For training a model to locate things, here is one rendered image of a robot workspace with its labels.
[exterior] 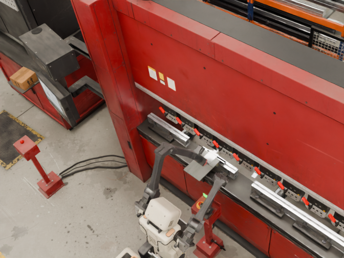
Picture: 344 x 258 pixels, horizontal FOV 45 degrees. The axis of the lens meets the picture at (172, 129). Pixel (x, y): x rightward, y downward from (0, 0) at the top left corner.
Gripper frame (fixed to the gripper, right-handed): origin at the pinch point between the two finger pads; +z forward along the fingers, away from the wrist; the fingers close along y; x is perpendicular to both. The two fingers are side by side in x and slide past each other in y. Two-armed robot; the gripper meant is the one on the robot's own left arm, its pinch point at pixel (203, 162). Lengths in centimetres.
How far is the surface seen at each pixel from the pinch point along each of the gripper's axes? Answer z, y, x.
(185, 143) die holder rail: 13.1, 31.2, -4.3
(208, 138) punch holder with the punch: -17.9, -0.5, -17.5
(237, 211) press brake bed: 31, -38, 19
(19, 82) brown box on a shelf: -30, 212, 39
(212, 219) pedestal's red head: 11.4, -30.2, 35.7
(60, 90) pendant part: -72, 112, 17
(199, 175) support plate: -4.4, -5.7, 11.2
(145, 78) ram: -44, 67, -31
